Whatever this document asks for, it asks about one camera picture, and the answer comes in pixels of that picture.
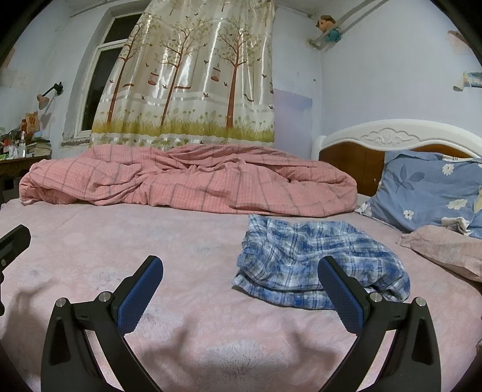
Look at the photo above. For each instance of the tree print curtain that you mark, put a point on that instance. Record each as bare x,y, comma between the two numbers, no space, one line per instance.
195,75

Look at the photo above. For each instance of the plush toy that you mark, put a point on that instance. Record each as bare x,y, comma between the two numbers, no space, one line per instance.
325,23

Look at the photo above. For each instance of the white and brown headboard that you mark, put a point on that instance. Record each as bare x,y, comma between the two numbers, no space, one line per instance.
388,135

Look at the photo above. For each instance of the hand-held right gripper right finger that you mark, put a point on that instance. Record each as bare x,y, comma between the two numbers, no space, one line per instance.
340,294

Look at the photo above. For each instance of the brown wooden desk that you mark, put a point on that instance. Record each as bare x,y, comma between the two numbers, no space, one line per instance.
22,166

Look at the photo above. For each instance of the blue plaid shirt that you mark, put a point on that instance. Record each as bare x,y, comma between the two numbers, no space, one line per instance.
293,260

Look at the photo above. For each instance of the peeling wall sticker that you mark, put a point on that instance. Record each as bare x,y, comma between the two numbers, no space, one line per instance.
470,79

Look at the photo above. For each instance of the brown cardboard box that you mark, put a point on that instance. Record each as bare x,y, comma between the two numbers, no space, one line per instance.
32,121

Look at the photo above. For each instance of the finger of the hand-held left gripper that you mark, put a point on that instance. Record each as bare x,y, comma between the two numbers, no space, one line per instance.
15,241

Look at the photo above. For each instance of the pale purple wall panel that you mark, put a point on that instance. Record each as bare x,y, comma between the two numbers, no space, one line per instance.
293,120

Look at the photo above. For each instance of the blue floral pillow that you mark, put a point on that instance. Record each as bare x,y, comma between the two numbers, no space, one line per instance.
421,188

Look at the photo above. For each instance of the white framed window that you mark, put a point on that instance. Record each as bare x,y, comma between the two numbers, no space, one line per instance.
103,68

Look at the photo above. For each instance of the white wall pipes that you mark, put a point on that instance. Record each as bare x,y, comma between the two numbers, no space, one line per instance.
354,19

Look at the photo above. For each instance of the clear plastic bottle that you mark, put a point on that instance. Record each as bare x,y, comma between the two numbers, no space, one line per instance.
22,149

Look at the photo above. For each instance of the pink checked quilt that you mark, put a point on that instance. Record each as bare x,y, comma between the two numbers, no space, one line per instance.
188,177

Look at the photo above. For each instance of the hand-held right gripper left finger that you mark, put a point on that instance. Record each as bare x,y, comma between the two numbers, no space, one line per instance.
139,294

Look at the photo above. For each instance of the pink pillow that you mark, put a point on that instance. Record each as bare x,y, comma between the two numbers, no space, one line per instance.
444,248

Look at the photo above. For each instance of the stack of books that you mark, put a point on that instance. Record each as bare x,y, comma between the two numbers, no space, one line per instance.
37,147

